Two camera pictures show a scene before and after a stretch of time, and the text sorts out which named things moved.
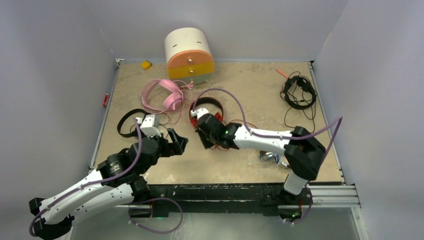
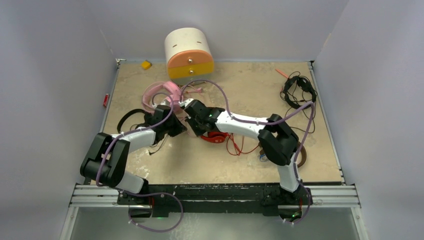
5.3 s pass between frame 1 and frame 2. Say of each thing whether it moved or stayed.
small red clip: stayed
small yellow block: stayed
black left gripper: moved
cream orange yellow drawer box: stayed
